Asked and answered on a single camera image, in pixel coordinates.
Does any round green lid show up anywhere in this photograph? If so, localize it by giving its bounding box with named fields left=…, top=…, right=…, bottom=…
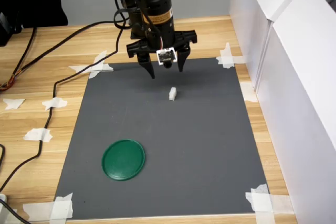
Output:
left=101, top=139, right=146, bottom=182

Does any white tape piece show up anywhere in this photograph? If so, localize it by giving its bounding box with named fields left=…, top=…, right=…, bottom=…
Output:
left=239, top=81, right=260, bottom=103
left=68, top=50, right=114, bottom=79
left=216, top=42, right=249, bottom=69
left=23, top=127, right=53, bottom=143
left=245, top=183, right=295, bottom=224
left=41, top=97, right=68, bottom=111
left=22, top=192, right=74, bottom=222
left=2, top=98, right=26, bottom=111

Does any white partition box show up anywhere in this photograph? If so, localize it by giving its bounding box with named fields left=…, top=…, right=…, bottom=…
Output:
left=228, top=0, right=308, bottom=94
left=255, top=0, right=336, bottom=224

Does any dark grey mat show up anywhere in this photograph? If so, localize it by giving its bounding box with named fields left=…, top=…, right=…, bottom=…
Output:
left=54, top=57, right=270, bottom=220

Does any black box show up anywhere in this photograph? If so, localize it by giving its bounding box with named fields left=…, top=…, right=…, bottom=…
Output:
left=0, top=11, right=14, bottom=47

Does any small white gripper camera box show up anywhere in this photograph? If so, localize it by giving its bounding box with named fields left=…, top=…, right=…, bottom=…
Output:
left=156, top=46, right=176, bottom=69

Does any black camera cable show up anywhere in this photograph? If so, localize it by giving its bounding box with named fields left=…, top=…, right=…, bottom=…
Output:
left=0, top=0, right=133, bottom=192

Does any black cable with coloured wires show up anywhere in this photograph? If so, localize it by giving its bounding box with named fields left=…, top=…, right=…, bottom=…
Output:
left=0, top=20, right=118, bottom=92

